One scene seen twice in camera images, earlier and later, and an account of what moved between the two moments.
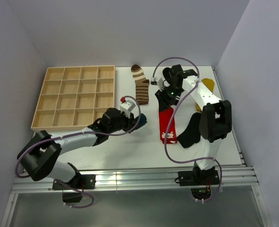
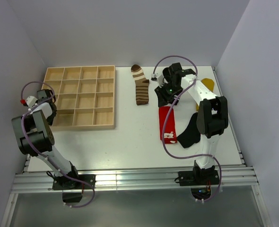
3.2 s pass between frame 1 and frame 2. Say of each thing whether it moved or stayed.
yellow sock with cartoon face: stayed
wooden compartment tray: stayed
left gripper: moved
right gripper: stayed
